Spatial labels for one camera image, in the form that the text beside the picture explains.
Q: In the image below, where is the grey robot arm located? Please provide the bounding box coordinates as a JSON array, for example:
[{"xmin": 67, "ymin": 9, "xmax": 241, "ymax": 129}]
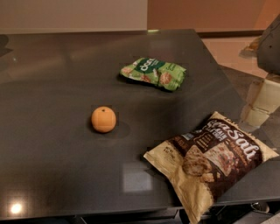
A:
[{"xmin": 257, "ymin": 14, "xmax": 280, "ymax": 75}]

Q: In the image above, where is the orange fruit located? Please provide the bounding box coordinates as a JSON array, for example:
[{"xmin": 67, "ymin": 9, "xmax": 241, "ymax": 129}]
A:
[{"xmin": 91, "ymin": 107, "xmax": 116, "ymax": 133}]

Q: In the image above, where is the green rice chip bag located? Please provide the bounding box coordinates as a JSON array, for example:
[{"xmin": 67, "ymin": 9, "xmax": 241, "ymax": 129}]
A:
[{"xmin": 120, "ymin": 58, "xmax": 186, "ymax": 92}]

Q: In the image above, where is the brown sea salt chip bag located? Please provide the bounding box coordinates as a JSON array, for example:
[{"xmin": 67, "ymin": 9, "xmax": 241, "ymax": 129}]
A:
[{"xmin": 144, "ymin": 112, "xmax": 278, "ymax": 224}]

